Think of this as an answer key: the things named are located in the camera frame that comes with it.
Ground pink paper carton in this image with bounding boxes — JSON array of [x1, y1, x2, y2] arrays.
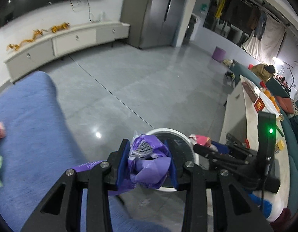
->
[[188, 135, 218, 152]]

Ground purple plastic bag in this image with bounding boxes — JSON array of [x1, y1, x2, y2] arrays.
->
[[71, 131, 173, 196]]

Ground white trash bin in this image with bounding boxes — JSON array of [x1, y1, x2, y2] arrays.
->
[[146, 128, 199, 192]]

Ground right blue white gloved hand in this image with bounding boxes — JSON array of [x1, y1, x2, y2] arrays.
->
[[247, 190, 287, 222]]

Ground pile of oranges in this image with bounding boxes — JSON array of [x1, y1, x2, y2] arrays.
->
[[263, 90, 280, 113]]

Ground teal sofa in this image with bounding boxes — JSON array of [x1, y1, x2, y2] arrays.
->
[[230, 60, 298, 217]]

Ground blue fluffy blanket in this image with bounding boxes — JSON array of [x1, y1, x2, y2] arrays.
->
[[0, 70, 169, 232]]

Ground person in yellow jacket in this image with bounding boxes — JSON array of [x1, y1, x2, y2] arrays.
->
[[250, 63, 276, 83]]

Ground purple stool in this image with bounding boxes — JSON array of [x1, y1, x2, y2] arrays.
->
[[211, 46, 226, 62]]

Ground hanging white sheet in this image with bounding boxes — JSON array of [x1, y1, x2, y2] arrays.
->
[[242, 12, 285, 64]]

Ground grey double door refrigerator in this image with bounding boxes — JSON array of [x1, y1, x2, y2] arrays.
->
[[121, 0, 185, 49]]

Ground white tv cabinet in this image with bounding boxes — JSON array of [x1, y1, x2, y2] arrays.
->
[[4, 21, 130, 82]]

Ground golden dragon figurine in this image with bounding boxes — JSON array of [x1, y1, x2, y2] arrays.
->
[[7, 29, 49, 51]]

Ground golden tiger figurine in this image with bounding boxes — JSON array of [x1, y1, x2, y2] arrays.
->
[[50, 23, 70, 33]]

